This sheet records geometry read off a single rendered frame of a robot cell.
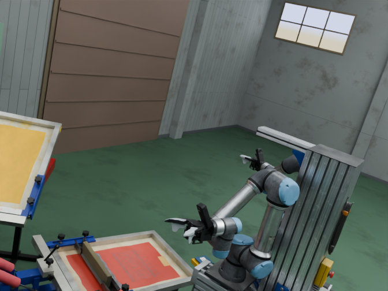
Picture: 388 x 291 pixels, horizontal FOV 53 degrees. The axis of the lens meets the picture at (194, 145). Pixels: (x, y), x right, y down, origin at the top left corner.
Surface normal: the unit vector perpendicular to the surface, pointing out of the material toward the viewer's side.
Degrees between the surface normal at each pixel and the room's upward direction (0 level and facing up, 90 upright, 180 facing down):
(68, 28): 90
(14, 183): 32
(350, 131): 90
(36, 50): 90
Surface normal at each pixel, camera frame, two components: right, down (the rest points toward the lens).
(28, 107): 0.81, 0.35
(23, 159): 0.27, -0.62
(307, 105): -0.54, 0.11
